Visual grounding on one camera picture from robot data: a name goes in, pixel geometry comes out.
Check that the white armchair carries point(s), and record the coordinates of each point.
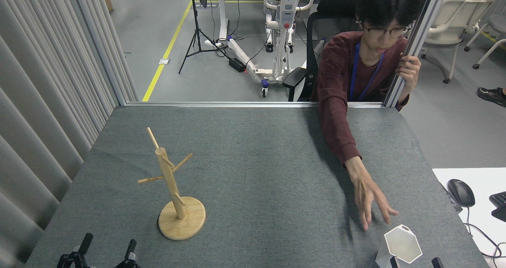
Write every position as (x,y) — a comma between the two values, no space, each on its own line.
(454,19)

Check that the silver post by person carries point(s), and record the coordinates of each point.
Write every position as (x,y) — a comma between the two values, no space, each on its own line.
(425,23)

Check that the white hexagonal cup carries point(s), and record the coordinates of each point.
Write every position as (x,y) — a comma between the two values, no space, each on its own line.
(403,244)

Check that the white stand on wheels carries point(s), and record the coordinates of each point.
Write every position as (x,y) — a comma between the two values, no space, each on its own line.
(286,7)

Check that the black shoe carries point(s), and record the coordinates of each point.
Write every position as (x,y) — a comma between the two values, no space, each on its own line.
(490,95)

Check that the silver table edge rail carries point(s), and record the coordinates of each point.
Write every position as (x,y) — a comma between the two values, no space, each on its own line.
(237,104)

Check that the black keyboard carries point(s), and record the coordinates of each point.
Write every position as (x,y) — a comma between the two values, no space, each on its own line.
(500,204)

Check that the grey seat chair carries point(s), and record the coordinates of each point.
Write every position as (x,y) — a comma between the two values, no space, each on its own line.
(496,23)

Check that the person's left hand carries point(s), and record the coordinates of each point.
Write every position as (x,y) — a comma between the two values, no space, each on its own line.
(411,72)

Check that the white side table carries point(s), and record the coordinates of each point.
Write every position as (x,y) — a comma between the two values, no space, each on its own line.
(486,177)

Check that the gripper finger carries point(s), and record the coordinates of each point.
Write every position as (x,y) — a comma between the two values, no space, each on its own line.
(129,258)
(75,258)
(437,264)
(394,263)

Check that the black tripod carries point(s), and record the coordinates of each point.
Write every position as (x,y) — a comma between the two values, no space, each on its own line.
(194,7)

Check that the person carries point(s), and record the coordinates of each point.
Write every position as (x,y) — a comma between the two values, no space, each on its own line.
(336,74)

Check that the black office chair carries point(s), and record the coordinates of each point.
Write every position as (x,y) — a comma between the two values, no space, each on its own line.
(336,7)

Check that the metal floor plate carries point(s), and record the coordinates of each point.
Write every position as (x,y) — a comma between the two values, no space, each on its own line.
(164,61)

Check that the black computer mouse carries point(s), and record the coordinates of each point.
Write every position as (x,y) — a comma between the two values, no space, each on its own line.
(460,192)

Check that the white desk with dark cover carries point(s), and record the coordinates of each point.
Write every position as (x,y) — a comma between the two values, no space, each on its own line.
(222,19)

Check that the grey felt table mat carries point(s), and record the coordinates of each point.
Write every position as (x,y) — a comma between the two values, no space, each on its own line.
(257,161)

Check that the silver post by curtain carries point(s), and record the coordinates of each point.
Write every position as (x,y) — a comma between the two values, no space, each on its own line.
(99,42)

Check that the grey pleated curtain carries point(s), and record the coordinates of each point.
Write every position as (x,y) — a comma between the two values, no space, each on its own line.
(35,102)

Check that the person's right hand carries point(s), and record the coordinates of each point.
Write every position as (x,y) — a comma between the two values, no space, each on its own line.
(365,193)

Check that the wooden cup rack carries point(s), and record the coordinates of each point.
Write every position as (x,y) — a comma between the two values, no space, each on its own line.
(182,218)

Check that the black glasses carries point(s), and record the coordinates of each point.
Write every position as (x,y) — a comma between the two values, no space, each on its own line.
(389,32)

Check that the small black box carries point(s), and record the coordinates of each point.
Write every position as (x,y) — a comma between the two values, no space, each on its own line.
(454,201)

